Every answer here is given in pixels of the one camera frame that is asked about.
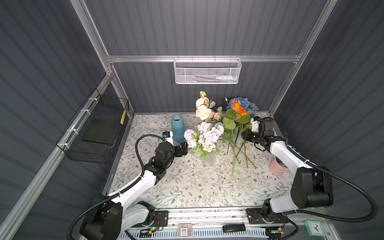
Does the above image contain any pink pencil cup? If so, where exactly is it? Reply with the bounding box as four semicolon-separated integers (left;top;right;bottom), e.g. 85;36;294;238
269;158;289;177

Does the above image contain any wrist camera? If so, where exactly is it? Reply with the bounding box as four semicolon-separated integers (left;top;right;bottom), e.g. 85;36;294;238
162;131;174;146
250;116;263;133

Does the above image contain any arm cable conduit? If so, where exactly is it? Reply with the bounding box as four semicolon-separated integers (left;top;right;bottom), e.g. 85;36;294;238
260;116;378;223
66;133;166;240

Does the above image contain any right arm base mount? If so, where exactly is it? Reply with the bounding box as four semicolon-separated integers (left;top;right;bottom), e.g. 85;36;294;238
246;207;286;225

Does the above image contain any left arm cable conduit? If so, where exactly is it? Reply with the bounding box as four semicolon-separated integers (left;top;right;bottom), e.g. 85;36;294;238
66;133;166;240

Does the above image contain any teal desk clock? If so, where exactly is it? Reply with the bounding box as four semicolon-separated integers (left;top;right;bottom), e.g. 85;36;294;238
304;221;326;237

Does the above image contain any black remote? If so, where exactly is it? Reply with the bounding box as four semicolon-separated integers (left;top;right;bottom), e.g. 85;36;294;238
222;224;246;233

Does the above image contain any black wire basket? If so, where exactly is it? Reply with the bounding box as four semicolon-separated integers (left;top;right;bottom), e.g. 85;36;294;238
57;90;130;164

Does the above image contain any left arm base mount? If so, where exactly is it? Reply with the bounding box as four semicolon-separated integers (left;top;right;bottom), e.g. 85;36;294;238
133;211;169;228

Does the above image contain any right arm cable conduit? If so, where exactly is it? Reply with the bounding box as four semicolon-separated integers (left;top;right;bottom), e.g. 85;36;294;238
260;116;378;223

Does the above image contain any orange gerbera flower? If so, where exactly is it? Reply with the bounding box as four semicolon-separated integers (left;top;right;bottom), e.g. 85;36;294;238
222;99;253;169

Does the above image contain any lilac white flower bunch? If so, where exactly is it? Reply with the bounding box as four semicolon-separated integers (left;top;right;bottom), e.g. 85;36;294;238
184;122;225;159

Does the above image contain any white tube in basket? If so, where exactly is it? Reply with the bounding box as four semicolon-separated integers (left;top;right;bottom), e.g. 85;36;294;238
216;75;238;83

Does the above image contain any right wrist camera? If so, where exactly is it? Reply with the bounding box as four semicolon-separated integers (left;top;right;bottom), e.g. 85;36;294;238
250;116;263;133

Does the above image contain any white wire basket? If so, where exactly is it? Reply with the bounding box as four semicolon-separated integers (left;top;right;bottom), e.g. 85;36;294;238
173;57;242;85

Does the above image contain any peach peony stem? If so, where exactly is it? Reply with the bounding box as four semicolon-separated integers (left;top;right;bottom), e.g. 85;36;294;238
195;91;224;123

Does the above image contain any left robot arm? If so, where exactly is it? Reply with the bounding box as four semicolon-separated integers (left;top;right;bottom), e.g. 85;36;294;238
79;141;188;240

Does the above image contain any teal ceramic vase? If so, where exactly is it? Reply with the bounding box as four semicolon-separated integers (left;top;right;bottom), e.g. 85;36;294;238
172;114;185;143

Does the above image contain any yellow marker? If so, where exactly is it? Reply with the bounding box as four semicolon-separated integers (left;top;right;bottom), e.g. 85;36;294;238
120;110;127;125

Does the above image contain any clear glass vase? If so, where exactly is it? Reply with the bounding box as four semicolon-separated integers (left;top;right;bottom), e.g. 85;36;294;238
201;152;216;167

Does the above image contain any blue hydrangea flower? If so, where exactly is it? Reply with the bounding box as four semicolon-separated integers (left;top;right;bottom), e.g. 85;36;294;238
225;96;259;176

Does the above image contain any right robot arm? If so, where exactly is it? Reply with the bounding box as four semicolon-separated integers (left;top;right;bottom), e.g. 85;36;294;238
242;117;334;220

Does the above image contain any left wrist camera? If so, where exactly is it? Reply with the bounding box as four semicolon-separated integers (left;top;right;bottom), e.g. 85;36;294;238
162;131;174;146

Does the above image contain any black pad in basket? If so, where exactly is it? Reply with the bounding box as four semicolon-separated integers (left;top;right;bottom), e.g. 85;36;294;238
82;119;118;144

